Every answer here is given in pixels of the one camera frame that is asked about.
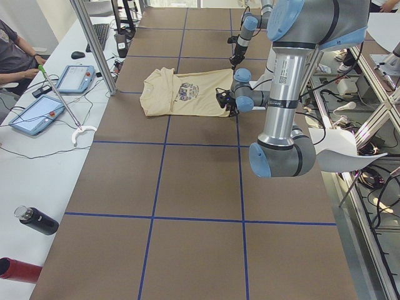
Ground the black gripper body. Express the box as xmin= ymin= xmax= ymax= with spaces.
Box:
xmin=229 ymin=44 xmax=248 ymax=70
xmin=223 ymin=90 xmax=239 ymax=117

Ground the beige long-sleeve graphic shirt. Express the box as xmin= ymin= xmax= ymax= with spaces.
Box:
xmin=140 ymin=67 xmax=233 ymax=118

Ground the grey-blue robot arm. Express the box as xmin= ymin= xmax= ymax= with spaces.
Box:
xmin=227 ymin=0 xmax=273 ymax=70
xmin=216 ymin=0 xmax=370 ymax=178

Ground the black keyboard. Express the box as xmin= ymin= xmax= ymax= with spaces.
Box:
xmin=92 ymin=24 xmax=110 ymax=50

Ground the metal reacher grabber stick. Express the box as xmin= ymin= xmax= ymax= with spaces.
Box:
xmin=38 ymin=64 xmax=97 ymax=147

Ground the far blue teach pendant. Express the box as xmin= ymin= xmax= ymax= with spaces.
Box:
xmin=56 ymin=65 xmax=96 ymax=94

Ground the blue teach pendant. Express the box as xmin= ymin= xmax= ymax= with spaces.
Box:
xmin=56 ymin=65 xmax=96 ymax=94
xmin=9 ymin=95 xmax=65 ymax=136

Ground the black computer mouse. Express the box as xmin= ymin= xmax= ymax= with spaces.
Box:
xmin=71 ymin=51 xmax=86 ymax=59

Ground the near blue teach pendant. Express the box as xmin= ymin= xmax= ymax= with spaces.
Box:
xmin=9 ymin=95 xmax=65 ymax=136

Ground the seated person grey shirt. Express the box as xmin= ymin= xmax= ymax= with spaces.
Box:
xmin=1 ymin=21 xmax=46 ymax=96

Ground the black water bottle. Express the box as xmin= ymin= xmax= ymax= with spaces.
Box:
xmin=14 ymin=206 xmax=59 ymax=236

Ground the red cylinder tube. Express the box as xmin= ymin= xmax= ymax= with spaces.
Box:
xmin=1 ymin=257 xmax=42 ymax=284

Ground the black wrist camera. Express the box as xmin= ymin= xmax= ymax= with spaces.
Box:
xmin=216 ymin=87 xmax=230 ymax=110
xmin=227 ymin=36 xmax=238 ymax=44

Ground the grey aluminium frame post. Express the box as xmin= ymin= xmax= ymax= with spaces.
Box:
xmin=70 ymin=0 xmax=116 ymax=96

